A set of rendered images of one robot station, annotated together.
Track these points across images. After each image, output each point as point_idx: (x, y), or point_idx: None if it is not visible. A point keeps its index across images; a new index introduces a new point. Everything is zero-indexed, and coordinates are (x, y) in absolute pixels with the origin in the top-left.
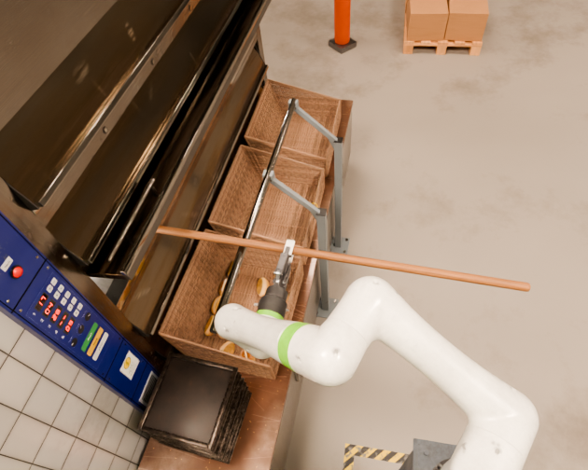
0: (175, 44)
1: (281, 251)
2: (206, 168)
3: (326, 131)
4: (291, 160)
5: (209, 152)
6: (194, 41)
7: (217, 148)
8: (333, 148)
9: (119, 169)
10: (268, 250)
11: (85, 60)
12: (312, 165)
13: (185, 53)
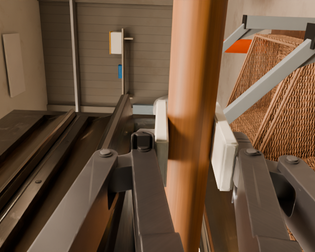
0: (41, 213)
1: (181, 181)
2: (223, 239)
3: (225, 40)
4: (284, 101)
5: (210, 222)
6: (67, 188)
7: (218, 206)
8: (261, 30)
9: None
10: (186, 241)
11: None
12: (297, 69)
13: (57, 206)
